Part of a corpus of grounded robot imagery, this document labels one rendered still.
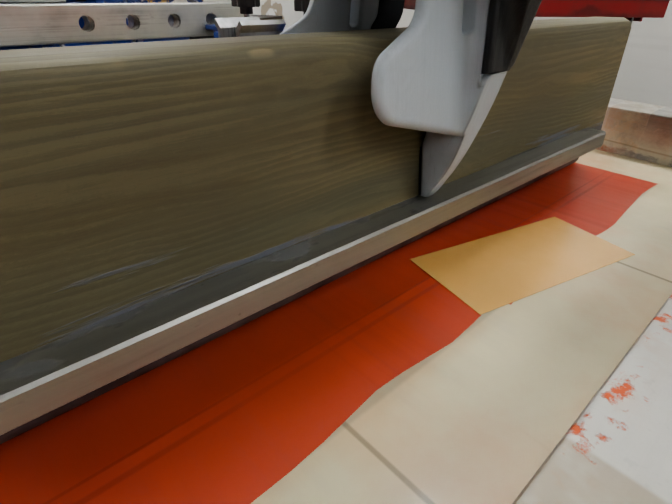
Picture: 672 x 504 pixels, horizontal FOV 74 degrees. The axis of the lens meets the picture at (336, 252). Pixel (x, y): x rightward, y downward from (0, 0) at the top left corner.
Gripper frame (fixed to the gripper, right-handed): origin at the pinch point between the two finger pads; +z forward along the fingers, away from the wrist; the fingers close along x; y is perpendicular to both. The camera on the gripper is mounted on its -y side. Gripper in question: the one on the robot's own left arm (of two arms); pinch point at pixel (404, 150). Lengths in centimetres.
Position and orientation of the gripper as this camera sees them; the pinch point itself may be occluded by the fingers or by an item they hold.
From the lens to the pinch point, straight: 21.1
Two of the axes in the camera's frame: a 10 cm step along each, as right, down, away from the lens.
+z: -0.1, 8.6, 5.1
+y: -7.4, 3.4, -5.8
